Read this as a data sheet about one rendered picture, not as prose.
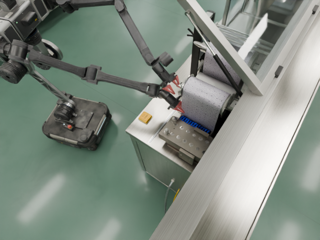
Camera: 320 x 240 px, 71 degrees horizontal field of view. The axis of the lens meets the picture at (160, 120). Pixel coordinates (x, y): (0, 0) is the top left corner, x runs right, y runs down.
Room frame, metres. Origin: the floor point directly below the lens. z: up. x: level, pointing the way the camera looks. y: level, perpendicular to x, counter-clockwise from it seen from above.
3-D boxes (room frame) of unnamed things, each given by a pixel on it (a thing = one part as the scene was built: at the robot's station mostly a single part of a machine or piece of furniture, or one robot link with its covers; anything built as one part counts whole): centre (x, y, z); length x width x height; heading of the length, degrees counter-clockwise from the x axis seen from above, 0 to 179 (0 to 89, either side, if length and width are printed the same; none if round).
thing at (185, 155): (0.51, -0.14, 0.96); 0.10 x 0.03 x 0.11; 50
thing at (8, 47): (1.05, 0.79, 1.45); 0.09 x 0.08 x 0.12; 158
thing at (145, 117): (0.86, 0.10, 0.91); 0.07 x 0.07 x 0.02; 50
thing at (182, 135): (0.59, -0.19, 1.00); 0.40 x 0.16 x 0.06; 50
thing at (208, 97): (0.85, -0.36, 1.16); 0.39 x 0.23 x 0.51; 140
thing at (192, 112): (0.71, -0.23, 1.11); 0.23 x 0.01 x 0.18; 50
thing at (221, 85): (0.84, -0.35, 1.17); 0.26 x 0.12 x 0.12; 50
